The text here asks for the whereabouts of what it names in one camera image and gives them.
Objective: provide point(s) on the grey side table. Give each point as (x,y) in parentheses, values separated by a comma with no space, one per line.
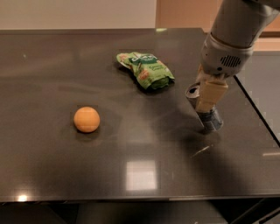
(260,79)

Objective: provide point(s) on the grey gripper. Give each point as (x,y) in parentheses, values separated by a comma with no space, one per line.
(222,59)

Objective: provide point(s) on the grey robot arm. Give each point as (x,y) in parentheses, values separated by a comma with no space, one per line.
(243,19)

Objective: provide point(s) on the orange ball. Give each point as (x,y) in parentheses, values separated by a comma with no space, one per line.
(86,119)

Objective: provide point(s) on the green snack bag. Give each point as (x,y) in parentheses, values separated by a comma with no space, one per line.
(150,72)

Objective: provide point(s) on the silver redbull can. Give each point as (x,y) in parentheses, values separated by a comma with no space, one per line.
(211,119)

